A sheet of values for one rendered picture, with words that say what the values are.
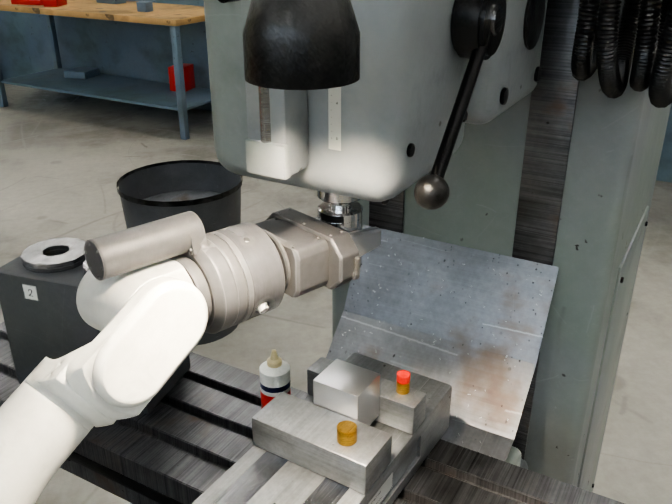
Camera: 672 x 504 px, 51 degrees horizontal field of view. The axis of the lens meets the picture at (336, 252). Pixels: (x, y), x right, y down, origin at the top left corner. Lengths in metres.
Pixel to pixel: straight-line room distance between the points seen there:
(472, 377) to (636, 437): 1.54
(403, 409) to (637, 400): 1.97
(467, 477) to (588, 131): 0.48
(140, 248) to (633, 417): 2.25
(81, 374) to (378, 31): 0.34
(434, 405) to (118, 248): 0.48
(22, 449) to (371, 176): 0.34
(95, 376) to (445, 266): 0.68
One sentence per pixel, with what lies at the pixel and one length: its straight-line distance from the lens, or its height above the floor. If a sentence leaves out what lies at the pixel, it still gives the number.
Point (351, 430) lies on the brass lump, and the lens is 0.78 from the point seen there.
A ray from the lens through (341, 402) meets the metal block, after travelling 0.82.
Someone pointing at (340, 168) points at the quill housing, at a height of 1.34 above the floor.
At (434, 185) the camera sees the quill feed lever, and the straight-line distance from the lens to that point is 0.59.
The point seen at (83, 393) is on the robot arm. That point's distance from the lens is 0.57.
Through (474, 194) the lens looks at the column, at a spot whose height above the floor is 1.16.
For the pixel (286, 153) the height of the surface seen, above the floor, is 1.36.
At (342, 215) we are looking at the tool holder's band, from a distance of 0.71.
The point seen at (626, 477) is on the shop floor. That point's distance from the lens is 2.42.
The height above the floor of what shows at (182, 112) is 0.21.
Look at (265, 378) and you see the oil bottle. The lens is 0.94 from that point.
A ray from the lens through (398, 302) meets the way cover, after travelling 1.14.
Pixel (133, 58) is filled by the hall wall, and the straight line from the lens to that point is 6.87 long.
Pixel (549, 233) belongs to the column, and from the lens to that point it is 1.06.
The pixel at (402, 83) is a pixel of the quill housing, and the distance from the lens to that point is 0.59.
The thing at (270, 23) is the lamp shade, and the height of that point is 1.48.
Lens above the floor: 1.54
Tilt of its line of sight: 25 degrees down
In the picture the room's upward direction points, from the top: straight up
